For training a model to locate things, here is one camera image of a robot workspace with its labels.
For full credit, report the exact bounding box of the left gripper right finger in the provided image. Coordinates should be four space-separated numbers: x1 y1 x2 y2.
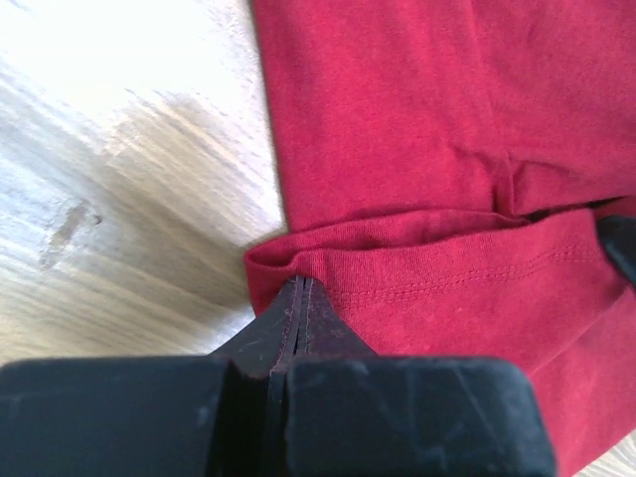
284 278 557 476

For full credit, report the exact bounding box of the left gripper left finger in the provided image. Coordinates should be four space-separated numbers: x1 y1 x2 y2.
1 278 302 476

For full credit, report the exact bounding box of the red t shirt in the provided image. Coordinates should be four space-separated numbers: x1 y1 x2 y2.
245 1 635 476

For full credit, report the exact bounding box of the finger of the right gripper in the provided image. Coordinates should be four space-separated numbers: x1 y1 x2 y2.
596 215 636 287

